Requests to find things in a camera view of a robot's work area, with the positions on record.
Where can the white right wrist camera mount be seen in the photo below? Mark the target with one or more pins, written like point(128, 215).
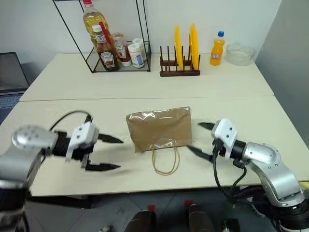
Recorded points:
point(225, 131)

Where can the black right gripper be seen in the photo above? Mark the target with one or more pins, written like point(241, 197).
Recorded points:
point(218, 147)

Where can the dark rounded shape red cap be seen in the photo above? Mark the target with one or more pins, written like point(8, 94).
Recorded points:
point(142, 221)
point(199, 217)

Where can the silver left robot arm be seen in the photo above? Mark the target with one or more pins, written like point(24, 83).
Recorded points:
point(31, 139)

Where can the yellow plate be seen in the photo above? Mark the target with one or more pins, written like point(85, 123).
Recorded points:
point(194, 46)
point(178, 48)

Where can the white jar blue label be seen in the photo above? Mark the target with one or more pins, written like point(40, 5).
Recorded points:
point(136, 58)

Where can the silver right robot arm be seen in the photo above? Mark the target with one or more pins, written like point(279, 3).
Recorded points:
point(270, 164)

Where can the dark glass ketchup bottle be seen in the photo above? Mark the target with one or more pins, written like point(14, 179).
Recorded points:
point(107, 56)

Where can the brown wooden dish rack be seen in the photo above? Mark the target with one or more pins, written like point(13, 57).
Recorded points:
point(179, 72)

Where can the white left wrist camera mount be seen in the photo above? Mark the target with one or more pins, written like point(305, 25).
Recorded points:
point(83, 135)

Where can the brown paper bag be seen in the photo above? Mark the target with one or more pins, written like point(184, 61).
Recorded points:
point(159, 130)

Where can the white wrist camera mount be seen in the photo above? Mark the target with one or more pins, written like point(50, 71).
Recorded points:
point(225, 131)
point(83, 135)

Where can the red squeeze ketchup bottle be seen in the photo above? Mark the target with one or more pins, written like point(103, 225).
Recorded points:
point(122, 52)

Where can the yellow cooking oil bottle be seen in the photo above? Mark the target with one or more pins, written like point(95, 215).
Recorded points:
point(91, 21)

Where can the white plastic jar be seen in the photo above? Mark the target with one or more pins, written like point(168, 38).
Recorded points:
point(139, 41)

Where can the orange soda bottle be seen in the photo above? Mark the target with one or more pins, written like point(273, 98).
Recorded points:
point(216, 53)

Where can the clear glass bowl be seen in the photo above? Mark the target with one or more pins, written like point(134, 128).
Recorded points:
point(240, 54)

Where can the grey laptop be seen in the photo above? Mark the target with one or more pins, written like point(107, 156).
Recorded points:
point(12, 72)

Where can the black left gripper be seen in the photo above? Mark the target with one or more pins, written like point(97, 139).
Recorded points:
point(82, 151)

